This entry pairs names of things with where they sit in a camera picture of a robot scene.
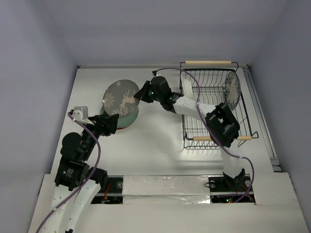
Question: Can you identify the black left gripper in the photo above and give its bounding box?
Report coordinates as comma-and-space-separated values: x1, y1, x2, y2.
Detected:
82, 112, 119, 159

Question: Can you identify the red teal plate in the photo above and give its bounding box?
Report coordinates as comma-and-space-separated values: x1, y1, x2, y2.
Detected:
117, 125, 130, 130

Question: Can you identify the green glass plate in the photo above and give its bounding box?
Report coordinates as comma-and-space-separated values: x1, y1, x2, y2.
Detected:
113, 107, 139, 128

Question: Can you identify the grey reindeer plate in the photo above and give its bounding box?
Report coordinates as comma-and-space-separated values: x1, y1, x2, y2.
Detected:
103, 80, 139, 117

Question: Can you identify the white deep plate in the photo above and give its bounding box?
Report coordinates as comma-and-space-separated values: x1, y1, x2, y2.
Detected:
181, 78, 194, 100

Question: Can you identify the blue floral plate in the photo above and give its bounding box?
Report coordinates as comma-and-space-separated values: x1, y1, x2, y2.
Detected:
223, 71, 241, 111

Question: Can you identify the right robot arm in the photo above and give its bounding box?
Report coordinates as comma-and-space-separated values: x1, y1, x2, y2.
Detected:
134, 76, 245, 192

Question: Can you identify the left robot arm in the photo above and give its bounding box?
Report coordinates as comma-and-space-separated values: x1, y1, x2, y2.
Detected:
43, 110, 119, 233

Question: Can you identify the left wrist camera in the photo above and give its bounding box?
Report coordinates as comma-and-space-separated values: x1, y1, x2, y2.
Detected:
72, 106, 92, 124

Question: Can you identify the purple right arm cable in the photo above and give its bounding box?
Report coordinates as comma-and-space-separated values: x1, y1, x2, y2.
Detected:
152, 67, 254, 203

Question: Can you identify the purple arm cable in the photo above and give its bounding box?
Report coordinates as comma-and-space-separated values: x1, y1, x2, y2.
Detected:
35, 110, 102, 233
152, 67, 254, 203

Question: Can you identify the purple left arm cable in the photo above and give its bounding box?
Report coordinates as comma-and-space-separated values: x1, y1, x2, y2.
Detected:
35, 110, 102, 233

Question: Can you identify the black wire dish rack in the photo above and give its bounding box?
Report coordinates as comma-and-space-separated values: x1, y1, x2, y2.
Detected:
180, 62, 259, 150

